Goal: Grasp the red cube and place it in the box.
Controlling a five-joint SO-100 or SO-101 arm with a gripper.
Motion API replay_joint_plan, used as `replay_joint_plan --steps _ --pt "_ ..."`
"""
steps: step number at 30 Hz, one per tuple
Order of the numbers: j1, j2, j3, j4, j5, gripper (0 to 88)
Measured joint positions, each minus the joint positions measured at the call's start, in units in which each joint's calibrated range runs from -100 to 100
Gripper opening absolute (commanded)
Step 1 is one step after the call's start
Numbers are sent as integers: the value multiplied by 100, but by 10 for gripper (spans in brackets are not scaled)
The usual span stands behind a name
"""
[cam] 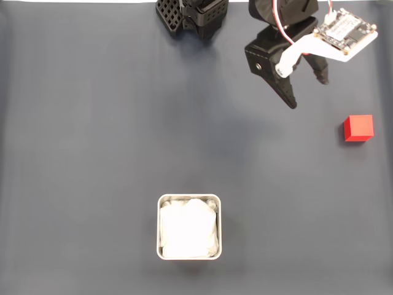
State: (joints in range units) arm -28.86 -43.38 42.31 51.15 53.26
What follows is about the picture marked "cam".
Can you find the red cube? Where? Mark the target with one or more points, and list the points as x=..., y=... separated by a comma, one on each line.
x=359, y=127

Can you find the square metal box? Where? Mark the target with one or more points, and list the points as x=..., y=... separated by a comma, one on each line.
x=158, y=230

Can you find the camera circuit board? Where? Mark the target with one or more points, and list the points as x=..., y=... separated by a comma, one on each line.
x=344, y=27

